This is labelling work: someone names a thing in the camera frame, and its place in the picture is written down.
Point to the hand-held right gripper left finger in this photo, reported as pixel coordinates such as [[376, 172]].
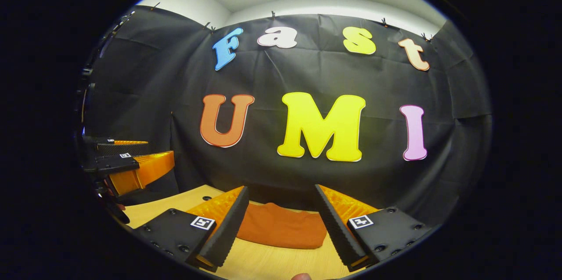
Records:
[[228, 231]]

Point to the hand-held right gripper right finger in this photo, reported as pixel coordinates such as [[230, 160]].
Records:
[[336, 231]]

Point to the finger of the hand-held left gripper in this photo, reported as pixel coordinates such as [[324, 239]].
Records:
[[109, 165], [123, 148]]

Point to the orange button shirt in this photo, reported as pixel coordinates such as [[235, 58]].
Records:
[[281, 227]]

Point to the black backdrop cloth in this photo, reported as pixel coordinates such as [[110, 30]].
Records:
[[272, 78]]

